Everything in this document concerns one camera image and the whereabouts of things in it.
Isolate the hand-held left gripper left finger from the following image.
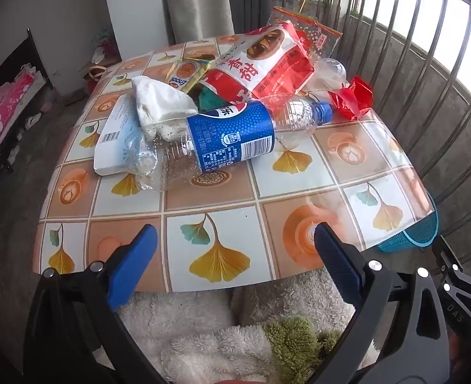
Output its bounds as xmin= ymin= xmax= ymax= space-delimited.
xmin=23 ymin=223 xmax=158 ymax=384

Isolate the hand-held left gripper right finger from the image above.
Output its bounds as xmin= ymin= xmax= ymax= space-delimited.
xmin=311 ymin=222 xmax=452 ymax=384

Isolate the blue plastic mesh basket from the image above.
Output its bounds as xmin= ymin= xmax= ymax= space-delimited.
xmin=375 ymin=192 xmax=440 ymax=253

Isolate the white box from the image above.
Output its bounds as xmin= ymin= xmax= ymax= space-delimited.
xmin=93 ymin=95 xmax=148 ymax=176

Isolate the clear bottle with blue label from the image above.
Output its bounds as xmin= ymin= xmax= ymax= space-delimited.
xmin=122 ymin=98 xmax=335 ymax=192

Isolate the shiny red wrapper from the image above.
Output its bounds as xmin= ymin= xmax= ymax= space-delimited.
xmin=327 ymin=77 xmax=374 ymax=121

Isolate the clear plastic cup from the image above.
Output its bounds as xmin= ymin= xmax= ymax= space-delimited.
xmin=303 ymin=58 xmax=350 ymax=92

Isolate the red and white snack bag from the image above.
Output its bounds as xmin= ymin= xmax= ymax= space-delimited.
xmin=201 ymin=20 xmax=316 ymax=102

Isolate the clear red-dotted plastic bag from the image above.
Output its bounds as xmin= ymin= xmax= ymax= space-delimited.
xmin=268 ymin=7 xmax=343 ymax=62

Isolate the green fluffy cloth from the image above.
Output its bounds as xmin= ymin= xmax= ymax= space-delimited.
xmin=263 ymin=317 xmax=342 ymax=384

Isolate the white fluffy garment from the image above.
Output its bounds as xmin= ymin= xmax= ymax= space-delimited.
xmin=99 ymin=268 xmax=380 ymax=384

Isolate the leaf-patterned tablecloth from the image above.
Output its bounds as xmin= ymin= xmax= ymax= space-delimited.
xmin=33 ymin=35 xmax=436 ymax=292

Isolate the crumpled white tissue paper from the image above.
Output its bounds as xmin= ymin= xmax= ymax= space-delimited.
xmin=131 ymin=76 xmax=199 ymax=142

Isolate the metal balcony railing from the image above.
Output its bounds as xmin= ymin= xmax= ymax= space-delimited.
xmin=299 ymin=0 xmax=471 ymax=244

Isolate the green wrapper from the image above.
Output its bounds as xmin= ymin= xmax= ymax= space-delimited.
xmin=195 ymin=86 xmax=228 ymax=113

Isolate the woven handbag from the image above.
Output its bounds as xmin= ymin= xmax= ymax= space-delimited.
xmin=84 ymin=64 xmax=108 ymax=83

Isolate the yellow snack packet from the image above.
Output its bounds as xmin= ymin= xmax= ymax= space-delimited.
xmin=167 ymin=58 xmax=216 ymax=91

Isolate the flower bunch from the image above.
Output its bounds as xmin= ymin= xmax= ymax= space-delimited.
xmin=91 ymin=28 xmax=118 ymax=65

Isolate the grey curtain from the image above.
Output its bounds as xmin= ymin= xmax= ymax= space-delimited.
xmin=159 ymin=0 xmax=236 ymax=45

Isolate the dark grey cabinet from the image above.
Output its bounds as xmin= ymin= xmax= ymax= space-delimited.
xmin=237 ymin=0 xmax=274 ymax=36

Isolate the dark bed frame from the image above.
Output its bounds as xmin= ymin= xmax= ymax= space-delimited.
xmin=0 ymin=28 xmax=56 ymax=92

